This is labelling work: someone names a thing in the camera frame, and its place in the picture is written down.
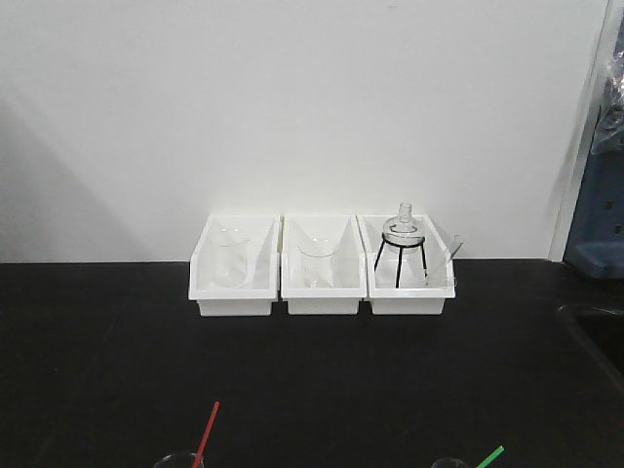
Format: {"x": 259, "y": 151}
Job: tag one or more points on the clear plastic bag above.
{"x": 608, "y": 134}

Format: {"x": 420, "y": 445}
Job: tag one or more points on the right white plastic bin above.
{"x": 413, "y": 297}

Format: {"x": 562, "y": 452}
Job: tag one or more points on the left white plastic bin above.
{"x": 261, "y": 288}

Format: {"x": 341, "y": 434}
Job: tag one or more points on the green plastic spoon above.
{"x": 490, "y": 458}

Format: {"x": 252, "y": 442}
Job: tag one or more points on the tall clear glass beaker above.
{"x": 230, "y": 260}

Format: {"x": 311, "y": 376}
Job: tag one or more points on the black sink basin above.
{"x": 599, "y": 331}

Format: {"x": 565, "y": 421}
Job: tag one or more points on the red plastic spoon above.
{"x": 207, "y": 432}

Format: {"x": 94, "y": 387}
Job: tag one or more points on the clear round glass flask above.
{"x": 403, "y": 229}

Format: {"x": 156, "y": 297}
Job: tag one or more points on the right clear glass cup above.
{"x": 450, "y": 462}

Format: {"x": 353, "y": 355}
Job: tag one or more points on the short clear glass beaker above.
{"x": 317, "y": 255}

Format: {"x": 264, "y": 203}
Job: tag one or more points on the white plastic bin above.
{"x": 413, "y": 297}
{"x": 261, "y": 288}
{"x": 349, "y": 266}

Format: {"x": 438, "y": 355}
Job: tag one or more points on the clear glass tube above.
{"x": 437, "y": 275}

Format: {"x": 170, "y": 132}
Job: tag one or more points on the black wire tripod stand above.
{"x": 399, "y": 265}

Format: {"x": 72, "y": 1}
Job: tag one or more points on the blue lab cabinet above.
{"x": 595, "y": 240}

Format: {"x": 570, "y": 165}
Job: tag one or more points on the middle white plastic bin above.
{"x": 349, "y": 266}

